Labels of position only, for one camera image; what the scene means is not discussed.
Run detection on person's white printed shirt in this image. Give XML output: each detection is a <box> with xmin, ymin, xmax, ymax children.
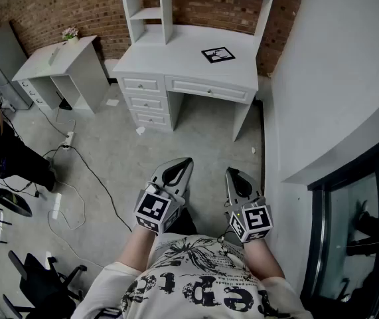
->
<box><xmin>71</xmin><ymin>233</ymin><xmax>313</xmax><ymax>319</ymax></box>

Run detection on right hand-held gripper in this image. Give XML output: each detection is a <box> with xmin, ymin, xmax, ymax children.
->
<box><xmin>225</xmin><ymin>167</ymin><xmax>273</xmax><ymax>244</ymax></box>

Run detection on small white desk drawer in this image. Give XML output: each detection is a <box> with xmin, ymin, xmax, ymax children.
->
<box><xmin>121</xmin><ymin>76</ymin><xmax>166</xmax><ymax>94</ymax></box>
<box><xmin>131</xmin><ymin>110</ymin><xmax>172</xmax><ymax>131</ymax></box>
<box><xmin>124</xmin><ymin>93</ymin><xmax>169</xmax><ymax>113</ymax></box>

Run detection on black router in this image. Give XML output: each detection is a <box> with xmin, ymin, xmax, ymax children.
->
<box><xmin>55</xmin><ymin>90</ymin><xmax>72</xmax><ymax>110</ymax></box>

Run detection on person's left forearm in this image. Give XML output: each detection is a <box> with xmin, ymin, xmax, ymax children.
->
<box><xmin>114</xmin><ymin>226</ymin><xmax>163</xmax><ymax>272</ymax></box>

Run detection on black floor cable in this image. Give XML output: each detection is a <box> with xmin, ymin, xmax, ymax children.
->
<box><xmin>42</xmin><ymin>144</ymin><xmax>133</xmax><ymax>233</ymax></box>

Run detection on white floor cable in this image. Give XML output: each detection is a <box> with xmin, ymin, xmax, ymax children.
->
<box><xmin>47</xmin><ymin>180</ymin><xmax>110</xmax><ymax>269</ymax></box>

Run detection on person's black shorts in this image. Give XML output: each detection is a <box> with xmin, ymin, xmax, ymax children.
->
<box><xmin>171</xmin><ymin>207</ymin><xmax>198</xmax><ymax>236</ymax></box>

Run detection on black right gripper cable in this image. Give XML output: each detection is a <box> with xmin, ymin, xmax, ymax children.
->
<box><xmin>216</xmin><ymin>230</ymin><xmax>244</xmax><ymax>245</ymax></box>

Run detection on white power strip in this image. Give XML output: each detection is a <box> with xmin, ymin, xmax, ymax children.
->
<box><xmin>61</xmin><ymin>131</ymin><xmax>76</xmax><ymax>151</ymax></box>

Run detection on grey metal cabinet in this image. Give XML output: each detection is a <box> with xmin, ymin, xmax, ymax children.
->
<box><xmin>0</xmin><ymin>21</ymin><xmax>34</xmax><ymax>110</ymax></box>

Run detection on person's right forearm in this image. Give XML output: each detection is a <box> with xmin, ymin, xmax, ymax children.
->
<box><xmin>242</xmin><ymin>239</ymin><xmax>286</xmax><ymax>282</ymax></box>

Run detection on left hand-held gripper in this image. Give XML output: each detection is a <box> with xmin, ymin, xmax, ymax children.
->
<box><xmin>133</xmin><ymin>157</ymin><xmax>194</xmax><ymax>236</ymax></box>

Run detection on black domed device green stripe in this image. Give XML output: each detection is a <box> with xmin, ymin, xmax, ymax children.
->
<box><xmin>0</xmin><ymin>187</ymin><xmax>33</xmax><ymax>218</ymax></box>

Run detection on black framed deer picture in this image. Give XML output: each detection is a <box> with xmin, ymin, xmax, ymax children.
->
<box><xmin>201</xmin><ymin>47</ymin><xmax>236</xmax><ymax>64</ymax></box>

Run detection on black framed glass door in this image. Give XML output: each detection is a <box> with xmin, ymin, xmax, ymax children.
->
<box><xmin>300</xmin><ymin>134</ymin><xmax>379</xmax><ymax>319</ymax></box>

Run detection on wide white desk drawer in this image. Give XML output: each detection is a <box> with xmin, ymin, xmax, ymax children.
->
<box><xmin>165</xmin><ymin>75</ymin><xmax>255</xmax><ymax>104</ymax></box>

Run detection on white desk with hutch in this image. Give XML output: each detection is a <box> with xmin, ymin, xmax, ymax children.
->
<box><xmin>112</xmin><ymin>23</ymin><xmax>264</xmax><ymax>142</ymax></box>

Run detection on black office chair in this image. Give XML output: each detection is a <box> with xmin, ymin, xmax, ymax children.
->
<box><xmin>2</xmin><ymin>249</ymin><xmax>88</xmax><ymax>319</ymax></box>

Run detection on pink flowers in white pot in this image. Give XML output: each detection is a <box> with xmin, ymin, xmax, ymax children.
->
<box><xmin>62</xmin><ymin>27</ymin><xmax>80</xmax><ymax>46</ymax></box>

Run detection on small white side desk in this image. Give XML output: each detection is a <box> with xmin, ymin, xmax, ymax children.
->
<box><xmin>11</xmin><ymin>35</ymin><xmax>110</xmax><ymax>116</ymax></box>

